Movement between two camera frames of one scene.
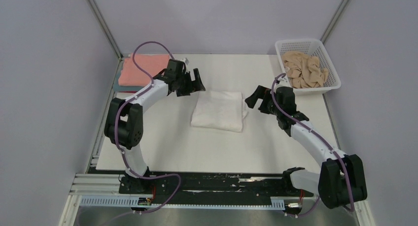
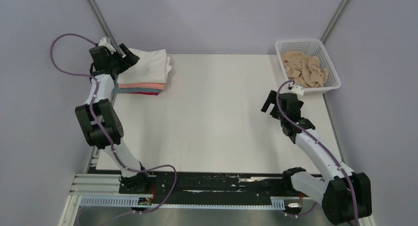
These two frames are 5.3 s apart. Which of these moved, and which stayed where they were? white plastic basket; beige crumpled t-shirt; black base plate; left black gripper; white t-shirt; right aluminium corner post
Moved: white t-shirt; left black gripper
Stayed: black base plate; white plastic basket; right aluminium corner post; beige crumpled t-shirt
